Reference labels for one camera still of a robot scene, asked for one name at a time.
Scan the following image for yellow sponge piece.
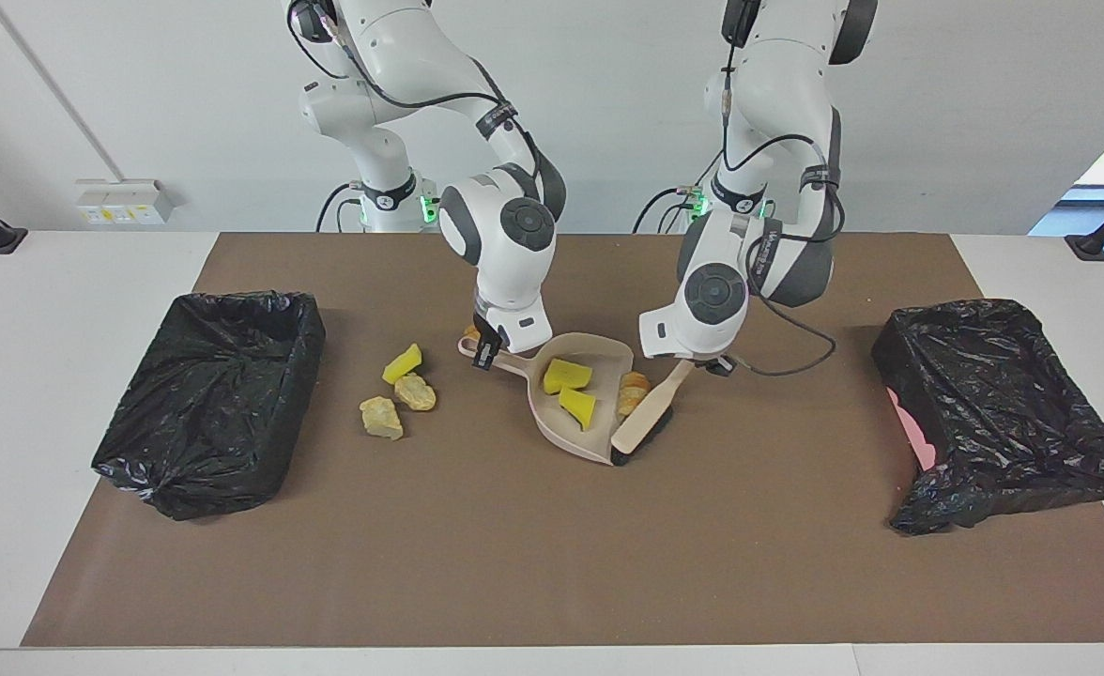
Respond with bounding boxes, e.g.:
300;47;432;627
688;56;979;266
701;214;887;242
382;344;423;385
558;388;598;432
544;358;594;395

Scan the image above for beige lump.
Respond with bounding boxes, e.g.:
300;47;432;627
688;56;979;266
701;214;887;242
360;396;405;440
394;373;437;412

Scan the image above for toy croissant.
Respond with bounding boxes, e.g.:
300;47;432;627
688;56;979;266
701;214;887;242
616;372;653;417

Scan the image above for beige hand brush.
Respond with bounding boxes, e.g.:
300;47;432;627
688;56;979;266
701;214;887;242
610;360;696;468

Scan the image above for beige plastic dustpan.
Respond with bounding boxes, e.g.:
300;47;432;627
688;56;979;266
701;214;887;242
458;332;635;466

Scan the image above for pink plastic bin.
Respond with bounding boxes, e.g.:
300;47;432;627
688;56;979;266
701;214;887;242
885;387;940;472

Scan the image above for black bag covered bin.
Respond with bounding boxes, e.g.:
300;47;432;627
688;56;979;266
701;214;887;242
92;290;327;521

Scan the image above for brown table mat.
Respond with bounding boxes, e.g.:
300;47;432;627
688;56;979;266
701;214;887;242
22;232;1104;647

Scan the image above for black garbage bag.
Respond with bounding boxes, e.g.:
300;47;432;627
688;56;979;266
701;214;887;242
871;299;1104;536

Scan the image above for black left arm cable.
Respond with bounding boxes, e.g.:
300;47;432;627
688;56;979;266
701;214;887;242
716;56;840;378

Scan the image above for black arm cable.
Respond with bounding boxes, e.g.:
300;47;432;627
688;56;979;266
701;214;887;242
716;56;840;378
289;0;553;189

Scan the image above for black base cable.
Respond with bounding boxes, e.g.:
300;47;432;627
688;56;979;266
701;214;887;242
633;186;703;234
315;181;358;234

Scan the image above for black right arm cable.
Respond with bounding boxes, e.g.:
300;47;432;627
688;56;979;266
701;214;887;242
289;0;553;189

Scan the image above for white wall socket box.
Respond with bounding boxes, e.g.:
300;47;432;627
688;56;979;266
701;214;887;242
76;179;175;225

